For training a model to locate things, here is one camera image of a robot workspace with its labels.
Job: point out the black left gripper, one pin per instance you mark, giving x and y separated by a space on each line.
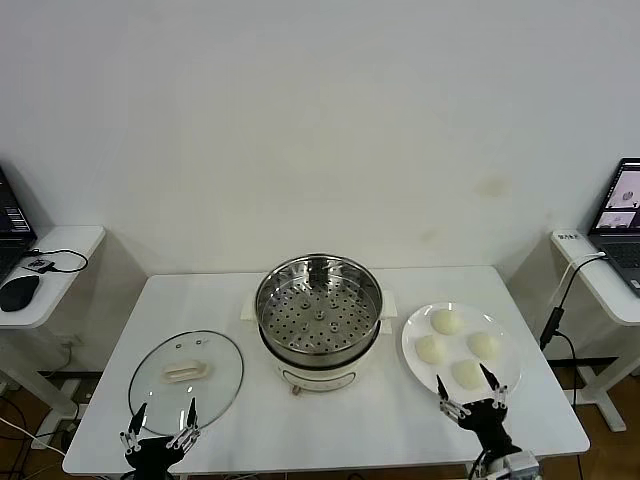
150 455

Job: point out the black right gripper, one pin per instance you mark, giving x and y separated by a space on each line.
487 422

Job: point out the white steamed baozi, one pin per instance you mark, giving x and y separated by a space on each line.
430 349
484 345
446 321
466 374

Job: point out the stainless steel steamer basket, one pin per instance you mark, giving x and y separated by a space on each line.
320 320

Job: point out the white round plate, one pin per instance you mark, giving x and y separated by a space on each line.
500 320

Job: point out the cream electric cooking pot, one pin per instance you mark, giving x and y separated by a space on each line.
320 375

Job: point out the white side desk with label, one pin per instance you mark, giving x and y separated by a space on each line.
600 295

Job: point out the white side desk with mouse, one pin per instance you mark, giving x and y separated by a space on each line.
65 280

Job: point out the white printed label sticker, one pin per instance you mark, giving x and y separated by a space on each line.
567 237

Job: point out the black computer mouse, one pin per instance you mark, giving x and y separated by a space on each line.
17 292

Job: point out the small black usb device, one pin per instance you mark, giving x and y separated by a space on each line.
36 265

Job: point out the grey laptop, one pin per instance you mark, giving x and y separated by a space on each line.
620 210

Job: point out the black laptop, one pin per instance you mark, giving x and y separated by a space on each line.
12 215

